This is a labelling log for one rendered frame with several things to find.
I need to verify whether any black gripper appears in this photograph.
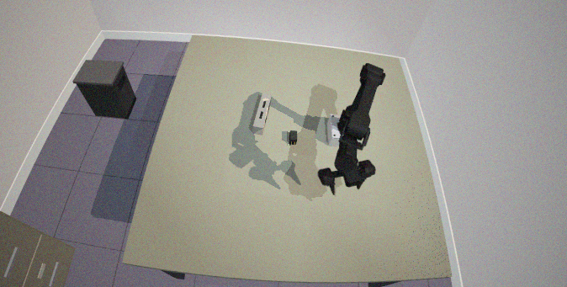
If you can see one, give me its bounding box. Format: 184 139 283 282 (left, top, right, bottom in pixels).
317 156 376 195

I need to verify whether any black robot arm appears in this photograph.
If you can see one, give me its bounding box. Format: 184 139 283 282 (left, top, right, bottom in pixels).
334 63 385 188

